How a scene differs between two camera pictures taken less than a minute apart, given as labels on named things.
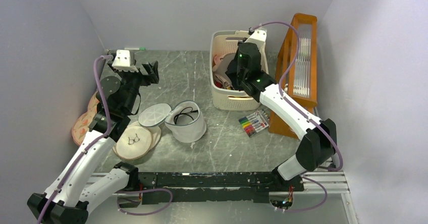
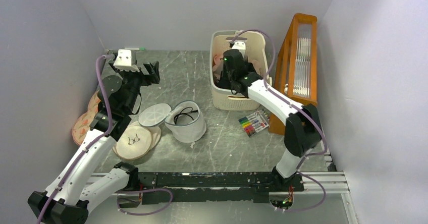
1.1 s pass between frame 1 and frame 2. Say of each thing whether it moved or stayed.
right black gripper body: moved
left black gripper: stayed
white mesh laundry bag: stayed
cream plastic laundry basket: stayed
